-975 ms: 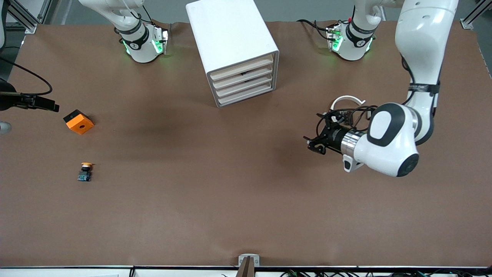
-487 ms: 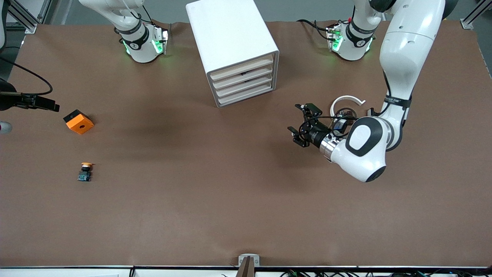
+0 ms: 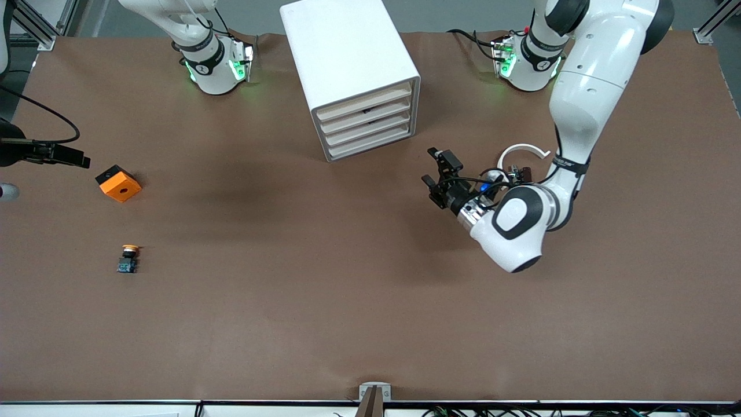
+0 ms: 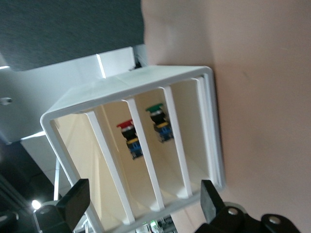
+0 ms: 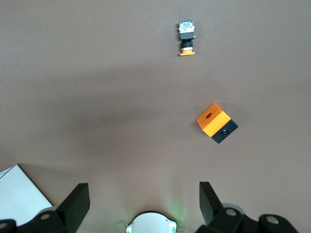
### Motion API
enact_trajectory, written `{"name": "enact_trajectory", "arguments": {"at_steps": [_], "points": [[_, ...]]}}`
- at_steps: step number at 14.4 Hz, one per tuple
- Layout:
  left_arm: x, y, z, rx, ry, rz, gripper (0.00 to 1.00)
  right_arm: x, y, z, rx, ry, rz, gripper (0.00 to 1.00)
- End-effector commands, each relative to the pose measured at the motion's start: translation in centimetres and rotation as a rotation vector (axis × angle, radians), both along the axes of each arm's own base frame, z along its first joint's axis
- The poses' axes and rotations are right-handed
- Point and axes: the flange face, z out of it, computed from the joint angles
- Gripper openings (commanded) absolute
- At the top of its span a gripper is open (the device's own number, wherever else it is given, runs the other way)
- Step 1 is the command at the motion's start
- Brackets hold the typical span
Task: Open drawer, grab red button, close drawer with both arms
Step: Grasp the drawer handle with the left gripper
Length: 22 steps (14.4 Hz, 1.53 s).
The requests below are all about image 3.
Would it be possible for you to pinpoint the yellow cap push button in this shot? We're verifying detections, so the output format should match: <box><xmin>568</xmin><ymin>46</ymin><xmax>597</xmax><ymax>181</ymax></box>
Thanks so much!
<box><xmin>116</xmin><ymin>244</ymin><xmax>142</xmax><ymax>275</ymax></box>

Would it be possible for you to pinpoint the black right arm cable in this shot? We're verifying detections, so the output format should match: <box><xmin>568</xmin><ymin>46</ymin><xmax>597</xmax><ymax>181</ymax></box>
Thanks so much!
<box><xmin>0</xmin><ymin>86</ymin><xmax>80</xmax><ymax>144</ymax></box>

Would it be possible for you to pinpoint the orange black button enclosure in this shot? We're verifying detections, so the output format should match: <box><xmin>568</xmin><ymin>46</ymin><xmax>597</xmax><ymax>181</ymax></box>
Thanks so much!
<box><xmin>95</xmin><ymin>164</ymin><xmax>142</xmax><ymax>203</ymax></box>

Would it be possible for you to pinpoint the white cable guide ring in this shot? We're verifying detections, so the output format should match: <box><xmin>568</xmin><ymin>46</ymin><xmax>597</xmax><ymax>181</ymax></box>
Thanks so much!
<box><xmin>497</xmin><ymin>142</ymin><xmax>551</xmax><ymax>187</ymax></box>

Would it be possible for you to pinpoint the aluminium frame profile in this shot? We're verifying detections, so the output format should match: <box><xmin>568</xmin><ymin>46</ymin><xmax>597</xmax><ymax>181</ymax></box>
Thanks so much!
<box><xmin>9</xmin><ymin>0</ymin><xmax>58</xmax><ymax>52</ymax></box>
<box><xmin>694</xmin><ymin>0</ymin><xmax>741</xmax><ymax>45</ymax></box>

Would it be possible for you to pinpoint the black base cable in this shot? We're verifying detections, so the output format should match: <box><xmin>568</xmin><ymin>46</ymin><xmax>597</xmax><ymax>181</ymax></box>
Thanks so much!
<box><xmin>447</xmin><ymin>28</ymin><xmax>500</xmax><ymax>61</ymax></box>

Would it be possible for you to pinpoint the metal table edge bracket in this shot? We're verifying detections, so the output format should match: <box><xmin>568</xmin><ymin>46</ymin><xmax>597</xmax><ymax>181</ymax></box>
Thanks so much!
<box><xmin>358</xmin><ymin>382</ymin><xmax>392</xmax><ymax>417</ymax></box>

